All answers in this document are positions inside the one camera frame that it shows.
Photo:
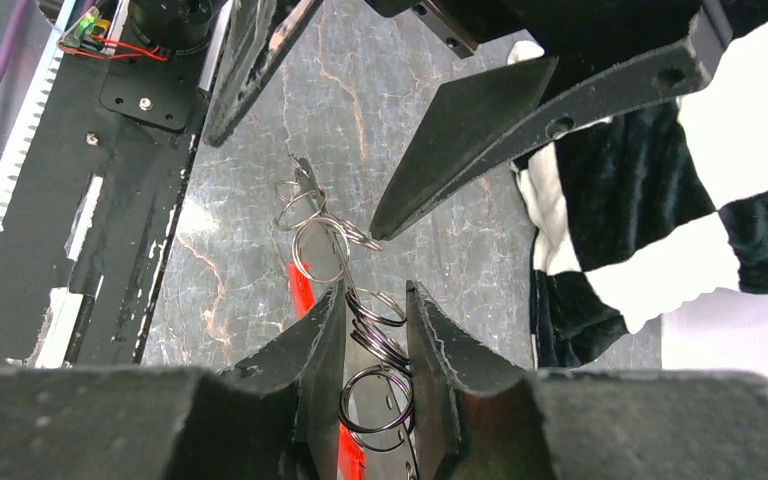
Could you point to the metal key holder red handle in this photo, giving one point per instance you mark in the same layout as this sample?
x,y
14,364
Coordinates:
x,y
375,402

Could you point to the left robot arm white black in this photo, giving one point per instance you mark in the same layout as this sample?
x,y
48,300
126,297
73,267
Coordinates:
x,y
172,23

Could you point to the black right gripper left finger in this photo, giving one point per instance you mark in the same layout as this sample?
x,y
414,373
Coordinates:
x,y
273,415

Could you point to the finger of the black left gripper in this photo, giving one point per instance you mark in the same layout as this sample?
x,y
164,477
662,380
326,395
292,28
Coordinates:
x,y
260,35

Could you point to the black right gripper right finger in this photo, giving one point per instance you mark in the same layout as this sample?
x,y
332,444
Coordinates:
x,y
479,416

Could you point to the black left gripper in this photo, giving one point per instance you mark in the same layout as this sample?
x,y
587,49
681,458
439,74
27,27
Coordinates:
x,y
585,61

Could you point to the black white checkered pillow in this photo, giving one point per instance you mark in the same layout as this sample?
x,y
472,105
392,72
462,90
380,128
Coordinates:
x,y
642,212

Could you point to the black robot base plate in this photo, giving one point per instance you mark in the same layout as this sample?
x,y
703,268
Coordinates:
x,y
92,218

